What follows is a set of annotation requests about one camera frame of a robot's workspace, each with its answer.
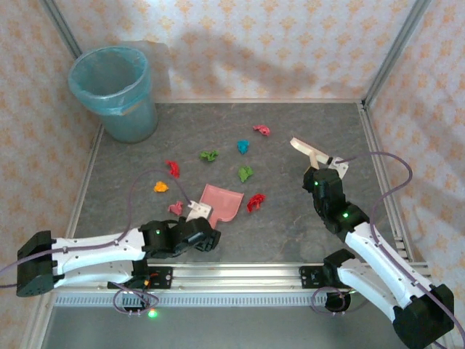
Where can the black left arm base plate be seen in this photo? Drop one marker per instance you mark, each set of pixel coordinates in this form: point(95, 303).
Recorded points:
point(165, 278)

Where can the pink paper scrap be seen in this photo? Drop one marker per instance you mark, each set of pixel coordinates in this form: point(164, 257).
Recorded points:
point(261, 129)
point(176, 208)

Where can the round waste bin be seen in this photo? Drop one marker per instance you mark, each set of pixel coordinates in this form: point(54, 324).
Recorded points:
point(134, 127)

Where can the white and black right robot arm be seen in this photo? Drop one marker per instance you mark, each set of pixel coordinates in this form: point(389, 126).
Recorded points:
point(378, 265)

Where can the blue plastic bin liner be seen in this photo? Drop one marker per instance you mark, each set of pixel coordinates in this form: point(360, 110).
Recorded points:
point(109, 103)

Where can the blue paper scrap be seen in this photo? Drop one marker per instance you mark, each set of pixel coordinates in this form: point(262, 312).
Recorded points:
point(243, 146)

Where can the orange paper scrap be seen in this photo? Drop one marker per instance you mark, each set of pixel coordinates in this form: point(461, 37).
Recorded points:
point(161, 187)

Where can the pink plastic dustpan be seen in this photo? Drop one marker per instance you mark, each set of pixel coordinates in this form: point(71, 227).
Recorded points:
point(221, 203)

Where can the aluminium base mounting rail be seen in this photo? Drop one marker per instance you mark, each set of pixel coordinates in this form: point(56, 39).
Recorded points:
point(236, 278)

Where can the aluminium table back rail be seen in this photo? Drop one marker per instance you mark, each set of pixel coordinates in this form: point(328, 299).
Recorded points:
point(254, 100)

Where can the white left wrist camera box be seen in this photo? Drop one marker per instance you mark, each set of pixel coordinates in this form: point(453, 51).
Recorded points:
point(199, 212)

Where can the aluminium table side rail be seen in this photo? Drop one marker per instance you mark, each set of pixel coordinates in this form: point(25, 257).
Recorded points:
point(95, 147)
point(368, 123)

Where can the red paper scrap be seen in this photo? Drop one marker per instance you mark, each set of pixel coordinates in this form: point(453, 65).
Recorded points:
point(173, 168)
point(255, 202)

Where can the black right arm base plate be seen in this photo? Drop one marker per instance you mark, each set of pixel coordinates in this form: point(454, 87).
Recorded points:
point(308, 278)

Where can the light green paper scrap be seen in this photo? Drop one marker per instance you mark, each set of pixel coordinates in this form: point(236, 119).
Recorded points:
point(245, 173)

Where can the aluminium frame post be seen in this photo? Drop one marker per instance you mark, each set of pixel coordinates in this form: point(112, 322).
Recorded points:
point(61, 27)
point(396, 47)

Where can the cream hand brush red tip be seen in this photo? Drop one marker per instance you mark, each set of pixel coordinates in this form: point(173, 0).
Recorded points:
point(305, 147)

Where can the dark green paper scrap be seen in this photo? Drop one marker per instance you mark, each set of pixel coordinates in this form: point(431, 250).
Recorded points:
point(209, 156)

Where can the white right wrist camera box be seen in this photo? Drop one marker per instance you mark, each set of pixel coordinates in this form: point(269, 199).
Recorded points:
point(341, 168)

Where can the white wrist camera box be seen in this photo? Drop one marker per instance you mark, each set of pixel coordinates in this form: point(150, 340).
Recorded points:
point(199, 212)
point(341, 168)

